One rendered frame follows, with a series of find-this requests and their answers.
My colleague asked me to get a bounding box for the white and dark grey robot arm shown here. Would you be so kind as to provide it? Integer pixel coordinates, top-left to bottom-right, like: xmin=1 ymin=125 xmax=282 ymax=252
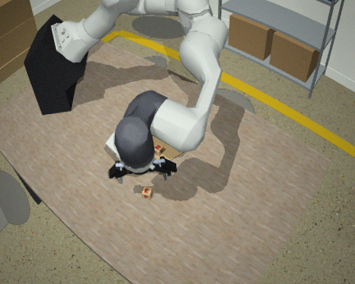
xmin=51 ymin=0 xmax=229 ymax=173

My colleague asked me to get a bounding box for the tan flat mat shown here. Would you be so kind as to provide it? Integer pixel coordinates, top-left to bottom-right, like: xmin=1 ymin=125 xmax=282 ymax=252
xmin=152 ymin=136 xmax=184 ymax=160

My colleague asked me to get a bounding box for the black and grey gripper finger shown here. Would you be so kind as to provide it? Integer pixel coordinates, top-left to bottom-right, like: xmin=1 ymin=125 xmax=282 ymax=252
xmin=109 ymin=161 xmax=132 ymax=184
xmin=149 ymin=156 xmax=177 ymax=180

